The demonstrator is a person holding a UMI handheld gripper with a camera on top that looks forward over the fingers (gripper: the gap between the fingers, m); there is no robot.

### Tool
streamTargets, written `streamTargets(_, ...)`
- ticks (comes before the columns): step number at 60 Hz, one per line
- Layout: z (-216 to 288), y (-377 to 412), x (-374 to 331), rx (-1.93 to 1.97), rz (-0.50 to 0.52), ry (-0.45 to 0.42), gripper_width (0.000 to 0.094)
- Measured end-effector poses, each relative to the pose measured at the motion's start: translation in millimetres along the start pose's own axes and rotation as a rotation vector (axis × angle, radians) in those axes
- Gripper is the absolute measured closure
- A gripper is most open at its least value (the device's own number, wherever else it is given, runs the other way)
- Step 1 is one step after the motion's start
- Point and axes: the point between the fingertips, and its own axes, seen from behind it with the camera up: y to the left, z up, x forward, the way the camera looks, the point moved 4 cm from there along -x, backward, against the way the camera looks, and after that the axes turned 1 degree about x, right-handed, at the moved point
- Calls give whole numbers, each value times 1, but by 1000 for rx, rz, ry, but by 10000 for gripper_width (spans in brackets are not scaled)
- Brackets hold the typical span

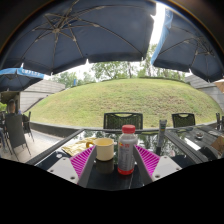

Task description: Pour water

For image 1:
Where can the dark blue parasol, light-blue edge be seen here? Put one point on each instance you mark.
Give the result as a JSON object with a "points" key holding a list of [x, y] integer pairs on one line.
{"points": [[190, 50]]}

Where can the flat round red coaster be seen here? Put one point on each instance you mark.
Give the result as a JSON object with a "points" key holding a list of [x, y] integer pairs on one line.
{"points": [[125, 172]]}

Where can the grey wicker chair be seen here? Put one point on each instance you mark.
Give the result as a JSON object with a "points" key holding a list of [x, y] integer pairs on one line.
{"points": [[26, 125], [15, 133]]}

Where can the large dark blue parasol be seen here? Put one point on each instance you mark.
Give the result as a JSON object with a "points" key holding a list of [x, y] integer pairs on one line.
{"points": [[83, 33]]}

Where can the blue parasol with white print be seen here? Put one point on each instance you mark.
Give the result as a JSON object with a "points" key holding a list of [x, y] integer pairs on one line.
{"points": [[16, 78]]}

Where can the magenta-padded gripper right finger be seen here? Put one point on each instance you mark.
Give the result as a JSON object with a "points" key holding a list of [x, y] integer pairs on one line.
{"points": [[148, 161]]}

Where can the clear red-capped drink bottle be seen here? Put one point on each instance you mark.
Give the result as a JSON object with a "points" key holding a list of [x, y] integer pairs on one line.
{"points": [[126, 150]]}

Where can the small dark bowl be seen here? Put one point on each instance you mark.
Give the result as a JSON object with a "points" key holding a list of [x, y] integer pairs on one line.
{"points": [[199, 135]]}

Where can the dark slatted plastic chair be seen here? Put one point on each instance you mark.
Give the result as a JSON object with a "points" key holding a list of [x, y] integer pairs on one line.
{"points": [[218, 120], [183, 120], [115, 120]]}

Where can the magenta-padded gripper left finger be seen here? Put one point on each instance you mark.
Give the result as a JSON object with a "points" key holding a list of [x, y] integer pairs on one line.
{"points": [[83, 160]]}

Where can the person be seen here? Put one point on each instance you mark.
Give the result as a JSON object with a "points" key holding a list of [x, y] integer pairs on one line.
{"points": [[11, 107]]}

